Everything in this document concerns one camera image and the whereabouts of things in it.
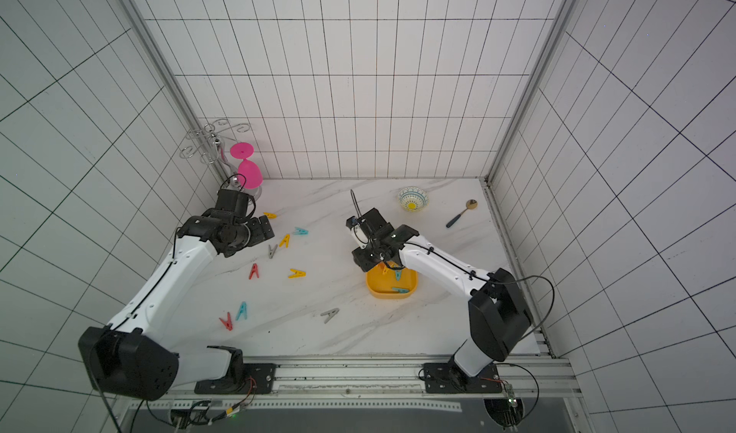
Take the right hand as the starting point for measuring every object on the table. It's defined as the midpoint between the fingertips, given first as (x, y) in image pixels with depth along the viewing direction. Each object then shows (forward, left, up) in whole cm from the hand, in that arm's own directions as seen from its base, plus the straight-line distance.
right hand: (352, 258), depth 84 cm
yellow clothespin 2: (-1, +19, -11) cm, 22 cm away
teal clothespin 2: (0, -14, -9) cm, 17 cm away
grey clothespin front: (-13, +6, -11) cm, 18 cm away
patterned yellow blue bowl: (+33, -20, -9) cm, 40 cm away
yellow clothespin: (+11, +26, -10) cm, 30 cm away
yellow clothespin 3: (-8, -10, +10) cm, 16 cm away
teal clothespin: (-13, +33, -11) cm, 37 cm away
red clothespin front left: (-18, +35, -10) cm, 41 cm away
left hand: (0, +28, +6) cm, 29 cm away
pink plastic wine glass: (+30, +41, +7) cm, 51 cm away
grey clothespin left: (+7, +30, -10) cm, 32 cm away
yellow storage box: (-2, -9, -10) cm, 14 cm away
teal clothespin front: (-5, -15, -11) cm, 19 cm away
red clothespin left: (0, +34, -10) cm, 35 cm away
